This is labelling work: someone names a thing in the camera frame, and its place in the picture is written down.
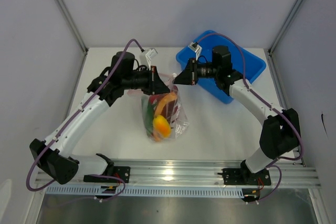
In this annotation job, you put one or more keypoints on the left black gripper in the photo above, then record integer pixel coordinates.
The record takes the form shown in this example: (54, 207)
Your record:
(155, 85)

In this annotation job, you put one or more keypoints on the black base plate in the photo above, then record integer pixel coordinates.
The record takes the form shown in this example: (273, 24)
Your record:
(239, 176)
(110, 175)

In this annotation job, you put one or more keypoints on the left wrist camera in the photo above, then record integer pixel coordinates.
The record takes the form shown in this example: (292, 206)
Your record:
(146, 56)

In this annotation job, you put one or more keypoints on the slotted cable duct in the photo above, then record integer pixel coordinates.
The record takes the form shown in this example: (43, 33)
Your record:
(154, 191)

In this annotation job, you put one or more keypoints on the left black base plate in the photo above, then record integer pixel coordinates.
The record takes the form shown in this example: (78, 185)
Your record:
(110, 175)

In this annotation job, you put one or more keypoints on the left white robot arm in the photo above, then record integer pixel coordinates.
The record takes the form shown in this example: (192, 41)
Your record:
(54, 155)

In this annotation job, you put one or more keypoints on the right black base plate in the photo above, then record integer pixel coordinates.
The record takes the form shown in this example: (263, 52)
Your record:
(239, 176)

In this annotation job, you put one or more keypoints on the clear zip top bag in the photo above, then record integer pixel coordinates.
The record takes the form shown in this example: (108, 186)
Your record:
(181, 124)

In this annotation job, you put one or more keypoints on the blue plastic bin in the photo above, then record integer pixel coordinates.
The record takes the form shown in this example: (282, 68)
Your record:
(234, 63)

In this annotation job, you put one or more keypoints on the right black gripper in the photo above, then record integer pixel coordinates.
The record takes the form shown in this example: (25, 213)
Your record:
(188, 76)

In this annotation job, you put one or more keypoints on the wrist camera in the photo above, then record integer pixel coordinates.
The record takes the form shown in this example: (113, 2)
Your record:
(196, 48)
(146, 56)

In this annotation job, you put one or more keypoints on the red toy lobster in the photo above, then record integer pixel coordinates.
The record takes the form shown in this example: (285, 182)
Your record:
(165, 105)

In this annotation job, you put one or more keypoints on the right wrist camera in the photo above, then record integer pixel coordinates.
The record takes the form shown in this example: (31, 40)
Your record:
(196, 48)

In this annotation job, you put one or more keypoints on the yellow orange toy fruit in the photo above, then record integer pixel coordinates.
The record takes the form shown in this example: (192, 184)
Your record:
(161, 125)

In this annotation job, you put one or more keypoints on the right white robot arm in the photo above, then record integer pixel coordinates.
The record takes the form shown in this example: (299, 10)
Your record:
(280, 127)

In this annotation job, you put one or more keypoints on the aluminium rail frame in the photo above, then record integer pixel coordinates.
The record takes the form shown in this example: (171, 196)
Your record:
(205, 173)

